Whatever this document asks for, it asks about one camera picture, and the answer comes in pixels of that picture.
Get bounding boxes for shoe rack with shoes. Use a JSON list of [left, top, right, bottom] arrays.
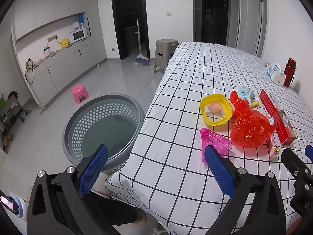
[[1, 91, 31, 136]]

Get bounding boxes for yellow marker pen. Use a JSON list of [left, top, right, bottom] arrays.
[[250, 101, 259, 108]]

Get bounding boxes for small pink plastic stool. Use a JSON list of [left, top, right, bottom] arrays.
[[72, 84, 89, 105]]

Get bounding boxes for red thermos bottle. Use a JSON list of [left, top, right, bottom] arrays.
[[284, 57, 297, 88]]

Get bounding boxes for smartphone on stand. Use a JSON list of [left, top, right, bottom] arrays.
[[0, 191, 20, 216]]

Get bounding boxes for white blue tissue pack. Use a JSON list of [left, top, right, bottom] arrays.
[[266, 63, 286, 87]]

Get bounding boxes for white microwave oven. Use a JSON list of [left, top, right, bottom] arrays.
[[68, 28, 88, 43]]

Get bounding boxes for light blue wipes packet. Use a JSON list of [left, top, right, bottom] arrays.
[[236, 85, 255, 105]]

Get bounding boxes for grey perforated laundry basket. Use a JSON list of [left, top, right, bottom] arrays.
[[62, 94, 145, 175]]

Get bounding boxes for pink rubber pig toy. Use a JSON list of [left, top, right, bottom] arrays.
[[207, 102, 223, 113]]

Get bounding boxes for grey cabinet counter unit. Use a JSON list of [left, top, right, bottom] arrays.
[[11, 0, 107, 108]]

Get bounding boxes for blue broom with dustpan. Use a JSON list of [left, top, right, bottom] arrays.
[[133, 19, 150, 68]]

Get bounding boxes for red long cardboard box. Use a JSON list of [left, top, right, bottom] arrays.
[[259, 89, 296, 145]]

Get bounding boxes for yellow box on counter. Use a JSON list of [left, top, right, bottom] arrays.
[[60, 38, 69, 48]]

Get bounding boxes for clear bottle on counter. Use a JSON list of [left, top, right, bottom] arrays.
[[43, 43, 51, 59]]

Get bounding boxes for pink snack wrapper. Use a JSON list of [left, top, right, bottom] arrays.
[[266, 136, 280, 159]]

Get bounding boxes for pink plastic shuttlecock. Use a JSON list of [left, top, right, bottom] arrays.
[[200, 128, 233, 164]]

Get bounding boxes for red plastic bag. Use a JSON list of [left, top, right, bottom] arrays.
[[230, 91, 275, 148]]

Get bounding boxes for white black checked tablecloth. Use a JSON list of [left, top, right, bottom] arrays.
[[104, 41, 313, 235]]

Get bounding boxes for stacked grey plastic stools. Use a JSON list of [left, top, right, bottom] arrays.
[[154, 39, 179, 73]]

